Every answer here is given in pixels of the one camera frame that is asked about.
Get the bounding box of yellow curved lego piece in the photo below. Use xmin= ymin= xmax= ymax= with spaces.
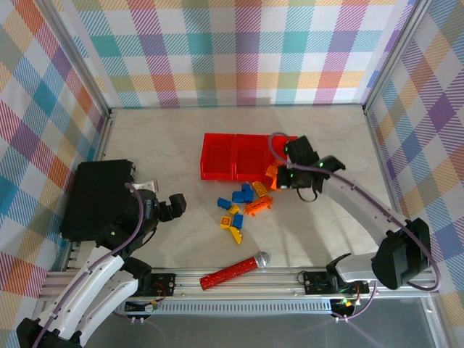
xmin=228 ymin=228 xmax=245 ymax=247

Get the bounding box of small white block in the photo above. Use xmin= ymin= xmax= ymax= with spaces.
xmin=136 ymin=180 xmax=161 ymax=193

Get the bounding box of aluminium front rail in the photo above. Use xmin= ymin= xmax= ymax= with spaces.
xmin=36 ymin=267 xmax=439 ymax=302

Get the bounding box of large blue lego block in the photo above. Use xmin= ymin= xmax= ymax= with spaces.
xmin=232 ymin=188 xmax=257 ymax=204

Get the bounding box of small controller board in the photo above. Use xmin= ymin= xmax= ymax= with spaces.
xmin=125 ymin=300 xmax=161 ymax=313
xmin=331 ymin=295 xmax=362 ymax=310

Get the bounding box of aluminium side rail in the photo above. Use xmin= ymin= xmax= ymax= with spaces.
xmin=364 ymin=107 xmax=407 ymax=218
xmin=63 ymin=108 xmax=117 ymax=273

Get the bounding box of red microphone with silver head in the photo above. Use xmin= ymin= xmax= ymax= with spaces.
xmin=199 ymin=251 xmax=272 ymax=292

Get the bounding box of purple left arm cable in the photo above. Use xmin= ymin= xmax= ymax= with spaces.
xmin=34 ymin=182 xmax=145 ymax=348

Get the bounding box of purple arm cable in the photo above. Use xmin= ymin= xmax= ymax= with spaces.
xmin=34 ymin=182 xmax=145 ymax=348
xmin=270 ymin=132 xmax=442 ymax=291

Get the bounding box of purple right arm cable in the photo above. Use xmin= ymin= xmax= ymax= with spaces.
xmin=270 ymin=132 xmax=442 ymax=291

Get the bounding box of long orange lego piece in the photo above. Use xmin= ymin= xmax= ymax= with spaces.
xmin=243 ymin=195 xmax=274 ymax=217

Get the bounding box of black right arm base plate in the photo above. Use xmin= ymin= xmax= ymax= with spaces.
xmin=303 ymin=271 xmax=329 ymax=295

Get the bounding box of perforated metal strip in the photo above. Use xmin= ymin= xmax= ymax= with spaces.
xmin=57 ymin=302 xmax=336 ymax=316

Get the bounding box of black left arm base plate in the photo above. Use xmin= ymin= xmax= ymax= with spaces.
xmin=150 ymin=273 xmax=178 ymax=297

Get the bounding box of black box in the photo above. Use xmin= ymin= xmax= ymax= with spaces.
xmin=59 ymin=159 xmax=137 ymax=242

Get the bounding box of aluminium corner post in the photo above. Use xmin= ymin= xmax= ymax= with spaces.
xmin=45 ymin=0 xmax=115 ymax=120
xmin=362 ymin=0 xmax=433 ymax=114

